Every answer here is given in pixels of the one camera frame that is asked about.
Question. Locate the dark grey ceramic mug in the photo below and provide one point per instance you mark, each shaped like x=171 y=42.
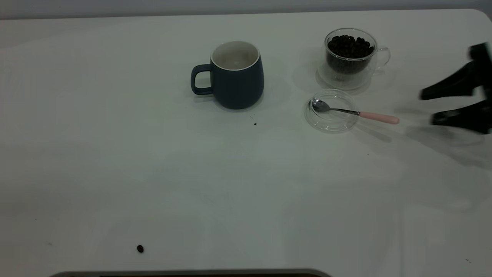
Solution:
x=238 y=88

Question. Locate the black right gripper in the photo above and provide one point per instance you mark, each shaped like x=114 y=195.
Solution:
x=483 y=52

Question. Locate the clear glass saucer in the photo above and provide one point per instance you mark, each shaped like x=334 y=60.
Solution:
x=342 y=87

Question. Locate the heap of coffee beans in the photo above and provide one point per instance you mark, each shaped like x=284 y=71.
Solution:
x=349 y=48

